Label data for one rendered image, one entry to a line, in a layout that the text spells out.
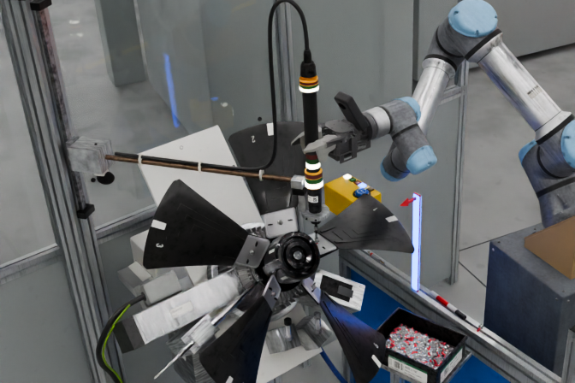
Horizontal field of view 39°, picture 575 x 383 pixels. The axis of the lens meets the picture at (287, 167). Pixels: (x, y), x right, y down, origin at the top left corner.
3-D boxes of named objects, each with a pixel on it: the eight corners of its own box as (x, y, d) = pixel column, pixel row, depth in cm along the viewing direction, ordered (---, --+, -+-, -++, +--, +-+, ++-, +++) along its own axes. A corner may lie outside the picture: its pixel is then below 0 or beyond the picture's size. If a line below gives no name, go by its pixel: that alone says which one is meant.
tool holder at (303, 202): (289, 219, 200) (287, 185, 195) (299, 203, 206) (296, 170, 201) (324, 223, 197) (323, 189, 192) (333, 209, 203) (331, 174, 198)
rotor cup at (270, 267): (240, 261, 202) (260, 251, 191) (277, 224, 209) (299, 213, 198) (278, 304, 203) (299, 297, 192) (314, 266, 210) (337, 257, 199)
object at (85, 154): (68, 173, 217) (62, 144, 213) (82, 160, 223) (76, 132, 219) (102, 177, 214) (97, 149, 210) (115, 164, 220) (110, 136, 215)
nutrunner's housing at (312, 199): (305, 226, 201) (296, 52, 179) (311, 217, 205) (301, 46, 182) (321, 227, 200) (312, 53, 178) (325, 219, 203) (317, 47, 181)
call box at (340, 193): (324, 211, 258) (323, 183, 253) (348, 200, 263) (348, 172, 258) (357, 232, 247) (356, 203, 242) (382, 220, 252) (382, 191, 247)
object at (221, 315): (258, 285, 205) (156, 382, 188) (253, 279, 205) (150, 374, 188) (262, 284, 203) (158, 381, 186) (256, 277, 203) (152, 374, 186)
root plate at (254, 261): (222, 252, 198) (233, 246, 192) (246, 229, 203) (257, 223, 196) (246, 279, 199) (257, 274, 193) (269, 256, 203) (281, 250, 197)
